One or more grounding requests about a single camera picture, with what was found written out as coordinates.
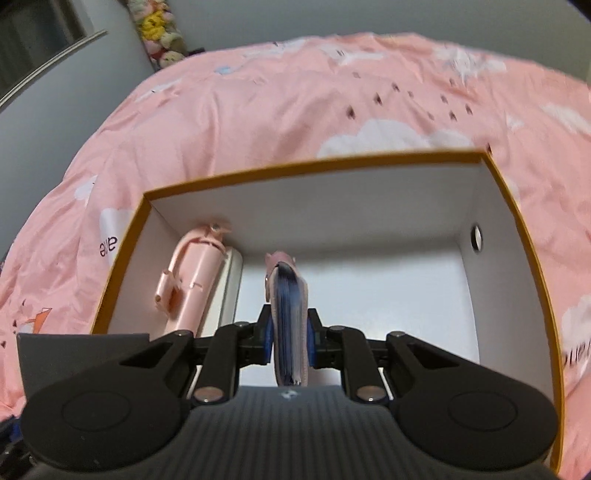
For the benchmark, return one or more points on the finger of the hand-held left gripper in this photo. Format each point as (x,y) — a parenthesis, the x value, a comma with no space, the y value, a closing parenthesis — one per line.
(15,430)

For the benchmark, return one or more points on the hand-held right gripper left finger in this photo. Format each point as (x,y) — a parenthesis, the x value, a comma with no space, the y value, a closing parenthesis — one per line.
(268,344)

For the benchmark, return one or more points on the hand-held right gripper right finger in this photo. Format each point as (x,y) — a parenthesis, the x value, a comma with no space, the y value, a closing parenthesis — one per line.
(311,346)

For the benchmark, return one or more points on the pink card holder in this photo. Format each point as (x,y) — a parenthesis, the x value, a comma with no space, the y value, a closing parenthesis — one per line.
(288,300)

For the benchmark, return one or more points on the orange cardboard box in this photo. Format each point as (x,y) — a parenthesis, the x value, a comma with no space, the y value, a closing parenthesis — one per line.
(369,207)

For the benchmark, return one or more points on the pink printed blanket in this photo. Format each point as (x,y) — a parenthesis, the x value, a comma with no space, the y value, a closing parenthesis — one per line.
(277,115)

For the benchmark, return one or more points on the pile of plush toys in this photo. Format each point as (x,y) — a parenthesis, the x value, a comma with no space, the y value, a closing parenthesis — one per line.
(154,23)

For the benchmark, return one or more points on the window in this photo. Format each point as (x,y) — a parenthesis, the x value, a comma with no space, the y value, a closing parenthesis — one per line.
(37,32)

